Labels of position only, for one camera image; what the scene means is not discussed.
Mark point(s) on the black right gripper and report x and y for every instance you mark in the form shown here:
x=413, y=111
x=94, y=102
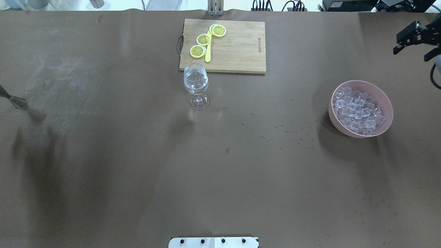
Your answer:
x=419, y=34

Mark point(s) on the steel jigger cup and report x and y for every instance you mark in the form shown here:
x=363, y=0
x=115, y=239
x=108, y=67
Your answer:
x=16, y=101

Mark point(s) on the clear ice cubes pile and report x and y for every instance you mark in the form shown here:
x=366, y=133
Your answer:
x=358, y=111

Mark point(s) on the clear wine glass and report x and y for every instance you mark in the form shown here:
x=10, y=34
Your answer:
x=195, y=81

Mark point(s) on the pink bowl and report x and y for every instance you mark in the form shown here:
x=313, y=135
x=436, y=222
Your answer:
x=382, y=100

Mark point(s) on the wooden cutting board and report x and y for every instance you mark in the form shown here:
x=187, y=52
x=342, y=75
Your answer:
x=241, y=50

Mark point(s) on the yellow lemon slice far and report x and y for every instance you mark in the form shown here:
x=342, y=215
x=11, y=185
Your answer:
x=217, y=30

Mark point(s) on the yellow lemon slice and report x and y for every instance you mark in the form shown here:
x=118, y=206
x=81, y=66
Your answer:
x=217, y=30
x=204, y=39
x=197, y=51

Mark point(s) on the yellow plastic knife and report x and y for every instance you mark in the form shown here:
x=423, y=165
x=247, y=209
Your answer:
x=208, y=55

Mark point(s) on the yellow lemon slice middle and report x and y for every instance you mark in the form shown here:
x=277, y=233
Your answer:
x=204, y=39

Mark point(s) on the yellow lemon slice near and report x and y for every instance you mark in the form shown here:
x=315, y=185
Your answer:
x=197, y=51

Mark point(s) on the aluminium frame post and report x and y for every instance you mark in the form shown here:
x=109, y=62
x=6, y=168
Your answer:
x=215, y=8

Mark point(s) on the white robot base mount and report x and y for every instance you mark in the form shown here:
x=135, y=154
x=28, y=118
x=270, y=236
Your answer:
x=214, y=242

